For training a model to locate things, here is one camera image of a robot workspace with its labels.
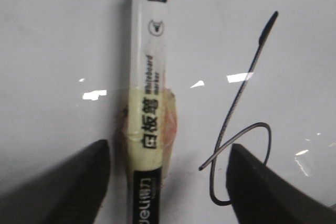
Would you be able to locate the black white whiteboard marker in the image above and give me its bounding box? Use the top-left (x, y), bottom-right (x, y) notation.
top-left (127, 0), bottom-right (168, 223)

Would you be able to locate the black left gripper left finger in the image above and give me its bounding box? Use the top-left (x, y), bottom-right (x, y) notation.
top-left (1, 140), bottom-right (110, 223)

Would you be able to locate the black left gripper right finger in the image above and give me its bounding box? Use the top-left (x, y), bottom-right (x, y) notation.
top-left (226, 144), bottom-right (335, 223)

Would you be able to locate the white whiteboard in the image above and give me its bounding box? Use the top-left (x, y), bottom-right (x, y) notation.
top-left (1, 0), bottom-right (335, 223)

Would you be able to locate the red magnet taped to marker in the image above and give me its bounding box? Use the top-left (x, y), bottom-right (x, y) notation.
top-left (115, 88), bottom-right (177, 179)

